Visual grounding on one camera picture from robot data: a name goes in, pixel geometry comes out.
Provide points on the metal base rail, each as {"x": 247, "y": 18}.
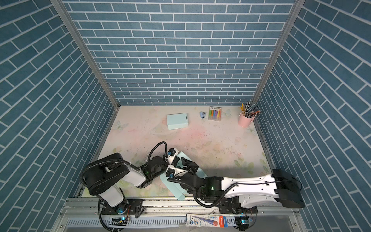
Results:
{"x": 166, "y": 206}

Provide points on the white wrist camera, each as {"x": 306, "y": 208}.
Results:
{"x": 172, "y": 172}
{"x": 172, "y": 156}

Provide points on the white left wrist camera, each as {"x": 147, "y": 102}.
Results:
{"x": 172, "y": 156}

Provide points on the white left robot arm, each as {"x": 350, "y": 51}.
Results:
{"x": 101, "y": 176}

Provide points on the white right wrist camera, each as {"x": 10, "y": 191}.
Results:
{"x": 172, "y": 172}

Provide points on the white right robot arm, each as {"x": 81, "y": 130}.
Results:
{"x": 242, "y": 193}

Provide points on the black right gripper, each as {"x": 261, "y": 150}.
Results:
{"x": 185, "y": 161}

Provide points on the light blue box stack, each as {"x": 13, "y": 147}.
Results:
{"x": 174, "y": 184}

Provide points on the white red blue package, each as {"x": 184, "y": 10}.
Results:
{"x": 214, "y": 221}

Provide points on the pack of coloured highlighters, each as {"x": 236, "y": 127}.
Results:
{"x": 215, "y": 113}

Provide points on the light blue paper box sheet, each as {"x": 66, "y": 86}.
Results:
{"x": 177, "y": 121}

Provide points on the pink metal pencil bucket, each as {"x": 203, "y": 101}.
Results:
{"x": 244, "y": 121}

